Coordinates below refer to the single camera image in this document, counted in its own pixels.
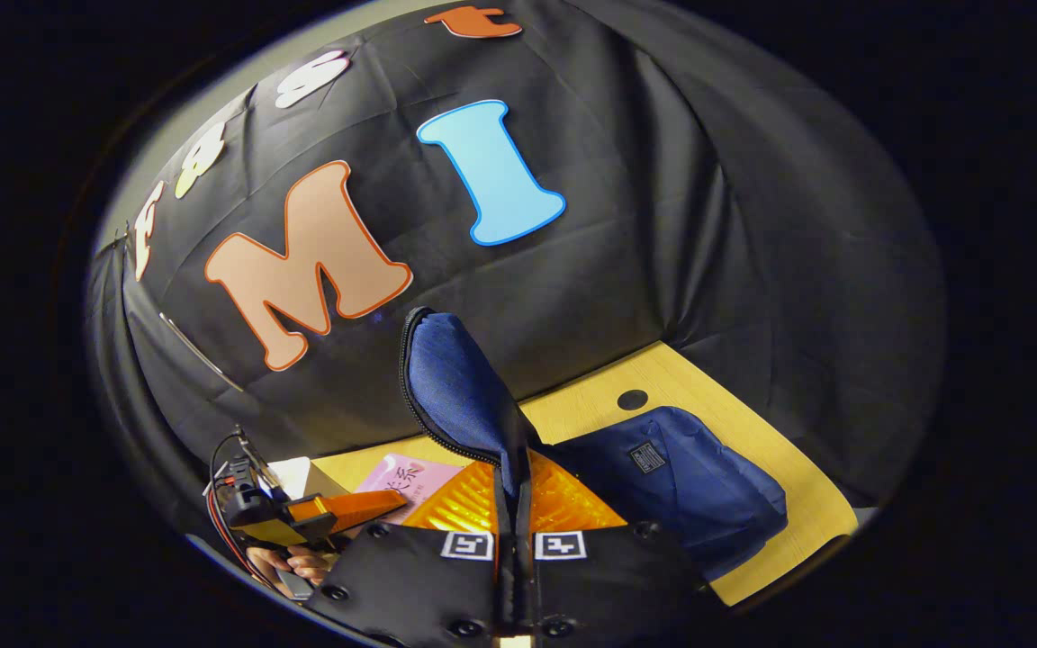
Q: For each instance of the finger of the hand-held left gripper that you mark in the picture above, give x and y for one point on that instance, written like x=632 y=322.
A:
x=347 y=508

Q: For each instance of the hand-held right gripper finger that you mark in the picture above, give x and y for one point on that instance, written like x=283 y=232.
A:
x=524 y=576
x=502 y=576

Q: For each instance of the white plastic bookshelf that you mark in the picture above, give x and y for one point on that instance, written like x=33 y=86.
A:
x=298 y=472

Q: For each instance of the pink cover book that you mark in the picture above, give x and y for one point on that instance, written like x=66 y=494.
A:
x=410 y=477

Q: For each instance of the blue schoolbag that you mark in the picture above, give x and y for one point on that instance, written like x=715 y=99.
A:
x=689 y=495

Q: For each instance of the black backdrop cloth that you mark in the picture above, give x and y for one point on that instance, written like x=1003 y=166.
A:
x=662 y=225

